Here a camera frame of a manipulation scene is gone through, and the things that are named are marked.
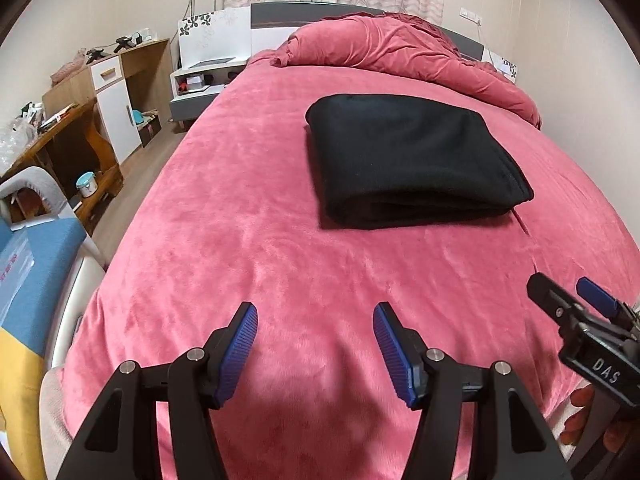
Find white cabinet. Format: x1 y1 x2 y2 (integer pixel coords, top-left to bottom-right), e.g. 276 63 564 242
90 55 144 166

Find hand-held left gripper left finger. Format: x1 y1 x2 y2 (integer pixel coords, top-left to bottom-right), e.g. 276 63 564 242
55 301 259 480

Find wooden cabinet desk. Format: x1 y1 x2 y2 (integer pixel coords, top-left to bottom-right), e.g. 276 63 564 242
42 37 173 166

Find white grey nightstand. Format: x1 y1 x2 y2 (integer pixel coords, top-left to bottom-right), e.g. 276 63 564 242
169 57 251 133

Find pink duvet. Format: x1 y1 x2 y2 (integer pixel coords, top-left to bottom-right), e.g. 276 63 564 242
270 14 543 128

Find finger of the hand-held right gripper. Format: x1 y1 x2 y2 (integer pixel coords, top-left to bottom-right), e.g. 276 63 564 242
526 272 588 325
576 277 640 332

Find white floral panel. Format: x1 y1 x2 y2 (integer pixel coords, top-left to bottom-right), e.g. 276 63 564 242
485 50 519 82
177 7 251 70

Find person's right hand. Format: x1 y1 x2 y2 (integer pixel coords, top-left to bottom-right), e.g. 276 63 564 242
560 381 597 447

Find teal pot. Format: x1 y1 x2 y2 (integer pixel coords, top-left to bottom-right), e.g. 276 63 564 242
75 171 99 202

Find beige mattress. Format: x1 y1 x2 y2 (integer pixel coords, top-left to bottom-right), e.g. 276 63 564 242
40 367 76 466

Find stack of books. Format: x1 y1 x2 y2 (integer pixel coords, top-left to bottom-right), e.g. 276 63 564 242
37 102 77 134

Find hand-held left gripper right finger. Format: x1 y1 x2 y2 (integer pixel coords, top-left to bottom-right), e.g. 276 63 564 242
372 301 573 480

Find white chair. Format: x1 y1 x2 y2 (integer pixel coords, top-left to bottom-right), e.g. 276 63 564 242
0 166 108 376

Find grey bed headboard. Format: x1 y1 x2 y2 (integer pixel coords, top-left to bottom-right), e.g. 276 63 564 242
250 2 485 61

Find pink bed blanket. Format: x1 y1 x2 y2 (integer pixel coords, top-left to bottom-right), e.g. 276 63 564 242
62 50 640 480

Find clear plastic bag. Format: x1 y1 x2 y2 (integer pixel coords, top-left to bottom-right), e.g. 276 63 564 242
0 119 39 177

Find dark tablet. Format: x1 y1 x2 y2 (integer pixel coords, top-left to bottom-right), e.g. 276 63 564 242
191 57 247 69

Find black pants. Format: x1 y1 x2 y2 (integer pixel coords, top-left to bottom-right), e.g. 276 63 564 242
305 94 535 231

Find yellow cloth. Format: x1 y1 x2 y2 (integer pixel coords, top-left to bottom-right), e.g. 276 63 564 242
0 327 49 433

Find dark storage box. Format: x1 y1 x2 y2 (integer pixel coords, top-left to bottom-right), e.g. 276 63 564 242
137 120 164 149

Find pink basket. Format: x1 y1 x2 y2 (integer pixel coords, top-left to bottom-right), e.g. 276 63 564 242
50 47 89 84

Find blue cushion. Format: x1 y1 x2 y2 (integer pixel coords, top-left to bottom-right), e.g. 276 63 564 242
0 217 89 342

